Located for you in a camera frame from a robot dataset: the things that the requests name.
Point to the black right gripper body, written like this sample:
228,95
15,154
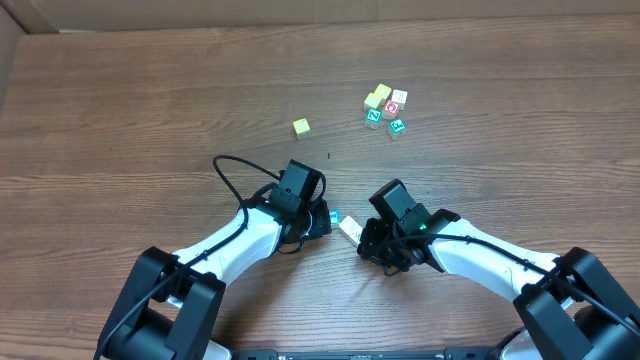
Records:
370,240

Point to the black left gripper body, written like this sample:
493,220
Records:
322,221

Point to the wooden block with E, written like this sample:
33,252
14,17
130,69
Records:
335,218

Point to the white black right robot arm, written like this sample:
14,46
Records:
570,305

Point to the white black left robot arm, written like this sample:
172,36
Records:
169,303

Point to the yellow top wooden block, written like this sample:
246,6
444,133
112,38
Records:
302,128

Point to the green E wooden block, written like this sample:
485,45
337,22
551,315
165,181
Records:
396,128

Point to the green Z wooden block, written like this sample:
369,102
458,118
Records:
372,118

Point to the red top wooden block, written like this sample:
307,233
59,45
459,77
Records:
390,110

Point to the pale yellow block front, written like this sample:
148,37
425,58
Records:
372,101

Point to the white top wooden block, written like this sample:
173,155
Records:
399,97

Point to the yellow block at back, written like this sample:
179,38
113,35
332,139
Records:
383,91

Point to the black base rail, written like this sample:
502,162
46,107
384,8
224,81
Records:
452,353

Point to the cardboard back wall panel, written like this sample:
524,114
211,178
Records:
48,16

